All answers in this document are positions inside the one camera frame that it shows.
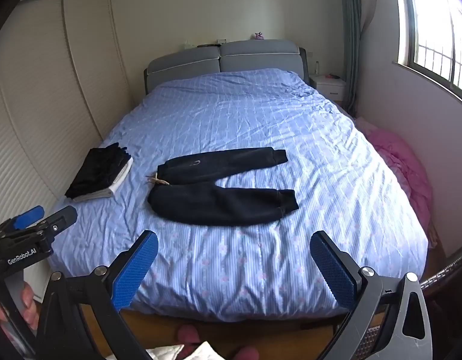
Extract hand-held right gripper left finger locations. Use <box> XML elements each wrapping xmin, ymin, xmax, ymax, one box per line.
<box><xmin>34</xmin><ymin>230</ymin><xmax>159</xmax><ymax>360</ymax></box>

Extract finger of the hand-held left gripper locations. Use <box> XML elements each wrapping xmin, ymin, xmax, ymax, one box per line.
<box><xmin>19</xmin><ymin>205</ymin><xmax>79</xmax><ymax>246</ymax></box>
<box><xmin>0</xmin><ymin>205</ymin><xmax>45</xmax><ymax>235</ymax></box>

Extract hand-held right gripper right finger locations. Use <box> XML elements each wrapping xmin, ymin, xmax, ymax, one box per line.
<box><xmin>310</xmin><ymin>230</ymin><xmax>433</xmax><ymax>360</ymax></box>

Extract dark navy pants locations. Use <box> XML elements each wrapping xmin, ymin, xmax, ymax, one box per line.
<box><xmin>146</xmin><ymin>147</ymin><xmax>300</xmax><ymax>227</ymax></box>

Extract person's left hand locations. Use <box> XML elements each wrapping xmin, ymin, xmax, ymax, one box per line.
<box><xmin>0</xmin><ymin>282</ymin><xmax>40</xmax><ymax>336</ymax></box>

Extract black folded clothes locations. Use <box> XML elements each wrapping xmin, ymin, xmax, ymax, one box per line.
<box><xmin>65</xmin><ymin>143</ymin><xmax>131</xmax><ymax>199</ymax></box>

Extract white crumpled cloth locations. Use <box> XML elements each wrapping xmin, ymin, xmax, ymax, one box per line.
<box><xmin>105</xmin><ymin>340</ymin><xmax>235</xmax><ymax>360</ymax></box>

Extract person's left foot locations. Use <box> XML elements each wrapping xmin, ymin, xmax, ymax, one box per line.
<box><xmin>178</xmin><ymin>325</ymin><xmax>202</xmax><ymax>359</ymax></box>

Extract person's foot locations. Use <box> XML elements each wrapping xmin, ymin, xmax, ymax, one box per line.
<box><xmin>178</xmin><ymin>325</ymin><xmax>202</xmax><ymax>359</ymax></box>
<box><xmin>231</xmin><ymin>346</ymin><xmax>260</xmax><ymax>360</ymax></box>

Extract person's right foot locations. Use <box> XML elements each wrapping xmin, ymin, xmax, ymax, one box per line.
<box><xmin>231</xmin><ymin>346</ymin><xmax>260</xmax><ymax>360</ymax></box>

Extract pink blanket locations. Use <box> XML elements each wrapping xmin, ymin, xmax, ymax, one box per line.
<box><xmin>356</xmin><ymin>118</ymin><xmax>433</xmax><ymax>230</ymax></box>

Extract cream wardrobe doors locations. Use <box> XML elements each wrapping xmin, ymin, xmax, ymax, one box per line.
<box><xmin>0</xmin><ymin>0</ymin><xmax>136</xmax><ymax>304</ymax></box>

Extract bed with blue striped sheet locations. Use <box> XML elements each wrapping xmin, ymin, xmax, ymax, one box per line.
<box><xmin>47</xmin><ymin>68</ymin><xmax>430</xmax><ymax>323</ymax></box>

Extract white nightstand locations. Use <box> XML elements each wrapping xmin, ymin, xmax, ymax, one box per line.
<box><xmin>309</xmin><ymin>74</ymin><xmax>347</xmax><ymax>103</ymax></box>

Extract grey-green curtain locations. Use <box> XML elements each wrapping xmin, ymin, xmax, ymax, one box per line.
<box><xmin>338</xmin><ymin>0</ymin><xmax>367</xmax><ymax>118</ymax></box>

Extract grey padded headboard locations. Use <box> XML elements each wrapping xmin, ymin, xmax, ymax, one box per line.
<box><xmin>144</xmin><ymin>39</ymin><xmax>307</xmax><ymax>94</ymax></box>

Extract barred window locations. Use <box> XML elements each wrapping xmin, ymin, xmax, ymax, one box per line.
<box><xmin>393</xmin><ymin>0</ymin><xmax>462</xmax><ymax>106</ymax></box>

